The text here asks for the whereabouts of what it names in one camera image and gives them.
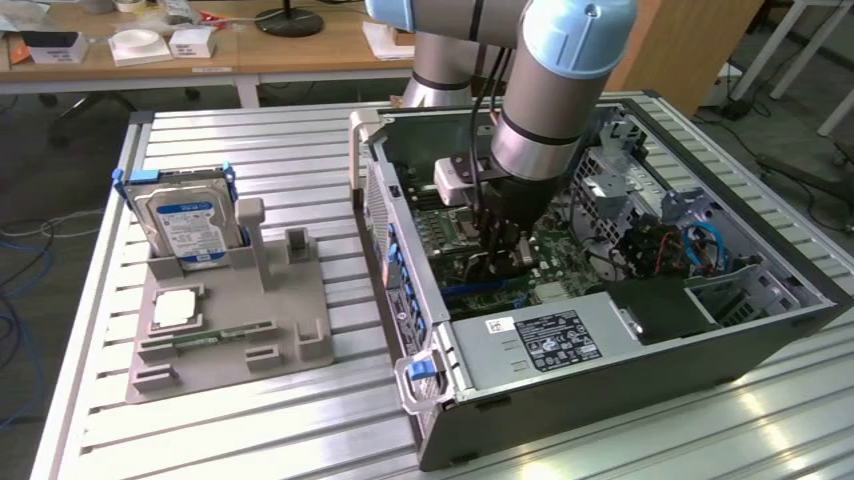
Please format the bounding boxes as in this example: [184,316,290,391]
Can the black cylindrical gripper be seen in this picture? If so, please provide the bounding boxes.
[485,174,559,235]

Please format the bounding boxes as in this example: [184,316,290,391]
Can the green motherboard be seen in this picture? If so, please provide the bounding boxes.
[399,164,602,321]

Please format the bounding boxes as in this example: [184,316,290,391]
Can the CPU socket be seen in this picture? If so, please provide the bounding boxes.
[443,207,489,259]

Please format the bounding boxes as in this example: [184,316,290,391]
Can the perforated metal drive cage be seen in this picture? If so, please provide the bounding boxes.
[571,102,676,236]

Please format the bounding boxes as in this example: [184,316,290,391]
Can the blue expansion slot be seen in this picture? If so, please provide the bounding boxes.
[441,279,507,298]

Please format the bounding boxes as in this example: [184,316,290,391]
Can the blue card retention strip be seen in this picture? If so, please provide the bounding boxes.
[383,223,430,347]

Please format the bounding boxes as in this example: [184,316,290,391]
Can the silver power supply with label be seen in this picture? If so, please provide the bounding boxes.
[445,291,647,404]

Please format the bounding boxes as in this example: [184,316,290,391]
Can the white paper stack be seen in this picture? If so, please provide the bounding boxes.
[362,20,417,62]

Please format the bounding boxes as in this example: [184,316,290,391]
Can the small metal disk bay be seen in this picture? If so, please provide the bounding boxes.
[684,263,802,327]

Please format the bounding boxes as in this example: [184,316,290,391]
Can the black open PC case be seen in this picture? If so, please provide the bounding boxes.
[346,97,854,474]

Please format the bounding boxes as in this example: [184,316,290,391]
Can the grey parts rack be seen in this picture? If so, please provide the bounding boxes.
[124,197,339,406]

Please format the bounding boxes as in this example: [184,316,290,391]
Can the wooden desk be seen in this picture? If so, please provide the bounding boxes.
[0,0,419,109]

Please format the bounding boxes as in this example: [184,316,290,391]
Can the black round stand base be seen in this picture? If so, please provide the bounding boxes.
[255,0,326,39]

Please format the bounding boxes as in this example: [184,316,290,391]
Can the green RAM stick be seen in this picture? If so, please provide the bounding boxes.
[171,325,259,346]

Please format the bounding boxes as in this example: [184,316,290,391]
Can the silver CPU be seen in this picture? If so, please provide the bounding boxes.
[151,290,200,327]

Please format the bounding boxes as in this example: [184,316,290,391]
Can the small white carton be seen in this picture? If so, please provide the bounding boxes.
[167,27,219,59]

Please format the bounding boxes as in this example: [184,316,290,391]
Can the white box black lid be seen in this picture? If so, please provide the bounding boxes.
[19,30,91,65]

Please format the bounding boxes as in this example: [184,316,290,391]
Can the loose white papers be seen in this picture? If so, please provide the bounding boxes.
[0,0,52,34]

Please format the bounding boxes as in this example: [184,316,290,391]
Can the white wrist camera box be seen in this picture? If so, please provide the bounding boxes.
[433,158,493,207]

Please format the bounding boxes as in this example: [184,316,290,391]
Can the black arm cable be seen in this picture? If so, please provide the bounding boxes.
[466,44,519,216]

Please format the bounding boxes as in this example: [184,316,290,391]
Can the light grey case handle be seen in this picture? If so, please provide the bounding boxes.
[347,109,383,192]
[393,348,450,415]

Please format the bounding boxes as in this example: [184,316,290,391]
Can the blue data wire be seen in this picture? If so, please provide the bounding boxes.
[685,221,730,275]

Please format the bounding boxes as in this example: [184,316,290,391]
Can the white table frame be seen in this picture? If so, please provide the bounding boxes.
[730,0,854,136]

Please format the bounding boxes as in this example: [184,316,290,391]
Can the hard disk blue bracket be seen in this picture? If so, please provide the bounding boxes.
[111,160,242,274]

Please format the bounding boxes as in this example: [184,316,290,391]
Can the white box with ring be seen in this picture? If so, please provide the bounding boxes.
[108,28,175,68]

